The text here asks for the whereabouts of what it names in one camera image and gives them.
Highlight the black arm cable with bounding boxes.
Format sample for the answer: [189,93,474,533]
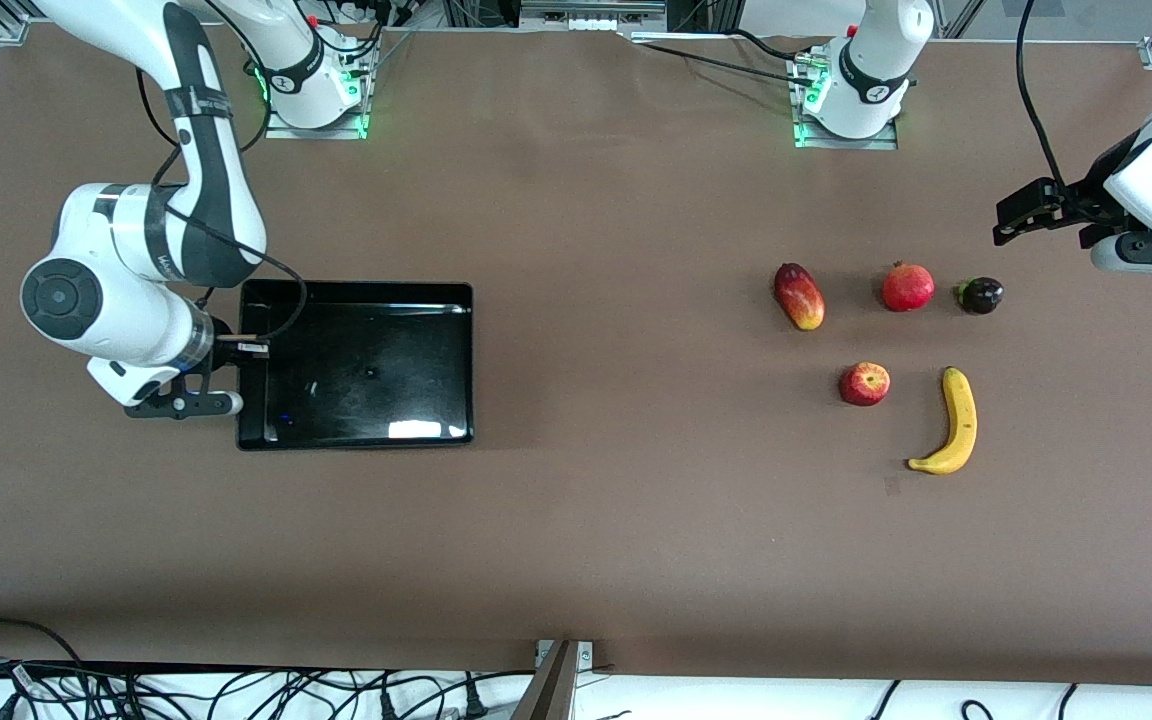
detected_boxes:
[1014,0,1077,201]
[134,65,309,346]

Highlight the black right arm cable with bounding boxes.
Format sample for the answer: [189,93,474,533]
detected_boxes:
[134,65,309,346]

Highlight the red pomegranate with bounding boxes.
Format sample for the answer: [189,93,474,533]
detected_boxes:
[882,261,936,313]

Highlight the grey aluminium post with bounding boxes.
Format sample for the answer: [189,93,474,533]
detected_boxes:
[511,640,582,720]

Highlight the black rectangular plastic tray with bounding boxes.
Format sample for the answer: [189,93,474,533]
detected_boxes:
[236,280,475,451]

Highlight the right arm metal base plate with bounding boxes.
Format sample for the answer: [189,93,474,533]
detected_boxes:
[264,108,370,141]

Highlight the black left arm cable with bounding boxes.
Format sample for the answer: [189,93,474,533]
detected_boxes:
[1014,0,1077,201]

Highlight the black cable on table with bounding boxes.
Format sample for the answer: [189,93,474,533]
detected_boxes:
[636,40,819,89]

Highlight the white power strip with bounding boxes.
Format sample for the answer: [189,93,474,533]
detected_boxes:
[521,0,669,34]

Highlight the red yellow mango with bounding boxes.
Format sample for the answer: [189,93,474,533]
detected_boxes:
[774,262,826,332]

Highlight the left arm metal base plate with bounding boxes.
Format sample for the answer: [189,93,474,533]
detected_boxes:
[793,118,900,152]

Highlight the red apple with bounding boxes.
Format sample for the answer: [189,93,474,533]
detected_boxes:
[839,361,892,407]

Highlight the dark purple eggplant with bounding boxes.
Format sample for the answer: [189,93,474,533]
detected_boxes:
[955,277,1005,316]

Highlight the yellow banana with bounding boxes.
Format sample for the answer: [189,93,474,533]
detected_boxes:
[907,367,978,475]

